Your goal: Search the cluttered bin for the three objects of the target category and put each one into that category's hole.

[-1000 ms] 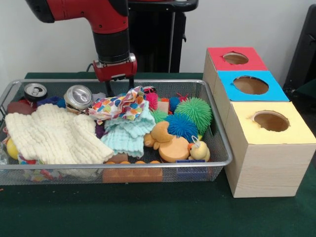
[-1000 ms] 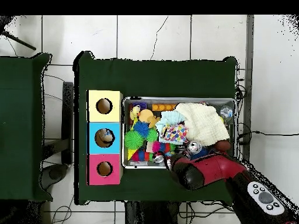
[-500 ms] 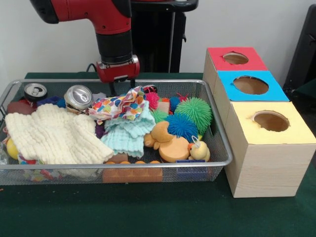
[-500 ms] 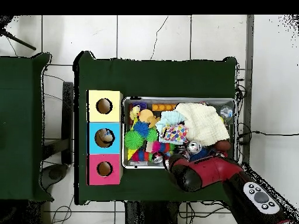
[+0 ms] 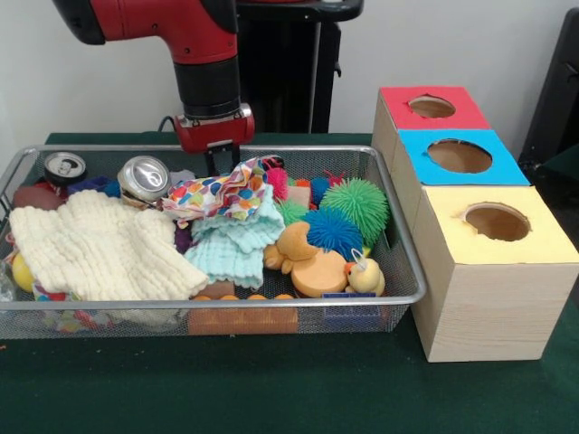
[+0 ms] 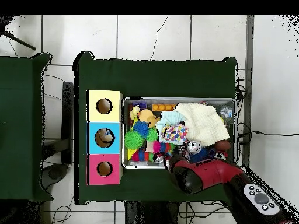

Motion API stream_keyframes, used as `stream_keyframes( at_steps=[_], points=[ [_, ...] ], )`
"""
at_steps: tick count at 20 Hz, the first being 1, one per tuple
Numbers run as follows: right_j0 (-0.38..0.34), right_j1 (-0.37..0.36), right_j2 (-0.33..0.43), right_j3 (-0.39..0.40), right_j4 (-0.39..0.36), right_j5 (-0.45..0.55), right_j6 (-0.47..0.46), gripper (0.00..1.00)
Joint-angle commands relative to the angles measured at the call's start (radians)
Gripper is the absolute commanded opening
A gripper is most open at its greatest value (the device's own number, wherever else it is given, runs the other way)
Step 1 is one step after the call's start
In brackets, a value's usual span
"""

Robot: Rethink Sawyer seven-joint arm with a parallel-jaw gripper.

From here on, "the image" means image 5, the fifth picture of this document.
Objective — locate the wooden box with three holes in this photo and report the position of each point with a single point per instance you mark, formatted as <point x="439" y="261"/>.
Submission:
<point x="493" y="289"/>

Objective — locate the orange toy brick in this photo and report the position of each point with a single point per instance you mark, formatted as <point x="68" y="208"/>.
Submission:
<point x="244" y="318"/>

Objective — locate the shallow clear mesh bin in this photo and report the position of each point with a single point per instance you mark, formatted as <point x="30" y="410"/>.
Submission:
<point x="398" y="262"/>

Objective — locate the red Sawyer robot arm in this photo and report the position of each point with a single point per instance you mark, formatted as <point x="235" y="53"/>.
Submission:
<point x="194" y="36"/>

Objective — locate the mint green cloth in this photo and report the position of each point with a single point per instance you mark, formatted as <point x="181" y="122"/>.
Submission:
<point x="235" y="249"/>

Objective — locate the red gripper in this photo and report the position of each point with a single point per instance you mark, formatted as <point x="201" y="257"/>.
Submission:
<point x="215" y="134"/>

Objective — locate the orange foam duck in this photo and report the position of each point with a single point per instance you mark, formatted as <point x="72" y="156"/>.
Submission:
<point x="317" y="271"/>

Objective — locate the multicolour polka dot cloth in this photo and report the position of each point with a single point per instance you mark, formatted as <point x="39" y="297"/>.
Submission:
<point x="217" y="194"/>

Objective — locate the black chair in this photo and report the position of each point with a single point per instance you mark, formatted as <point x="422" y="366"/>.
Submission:
<point x="556" y="99"/>

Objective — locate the cream knit cloth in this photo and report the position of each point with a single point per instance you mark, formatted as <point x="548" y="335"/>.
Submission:
<point x="99" y="244"/>

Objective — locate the upright dark soda can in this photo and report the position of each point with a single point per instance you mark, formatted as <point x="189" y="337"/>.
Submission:
<point x="65" y="167"/>

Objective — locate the blue spiky ball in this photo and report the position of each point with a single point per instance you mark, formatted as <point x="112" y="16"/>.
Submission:
<point x="333" y="232"/>

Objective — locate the small yellow rubber duck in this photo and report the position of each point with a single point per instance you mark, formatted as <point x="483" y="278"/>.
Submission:
<point x="365" y="276"/>

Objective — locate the crushed silver can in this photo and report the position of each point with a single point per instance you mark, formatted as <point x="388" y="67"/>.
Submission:
<point x="143" y="178"/>

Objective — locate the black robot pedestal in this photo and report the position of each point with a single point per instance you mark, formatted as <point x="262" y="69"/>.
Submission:
<point x="289" y="72"/>

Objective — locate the large green spiky ball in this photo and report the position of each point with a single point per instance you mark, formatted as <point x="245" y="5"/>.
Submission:
<point x="357" y="208"/>

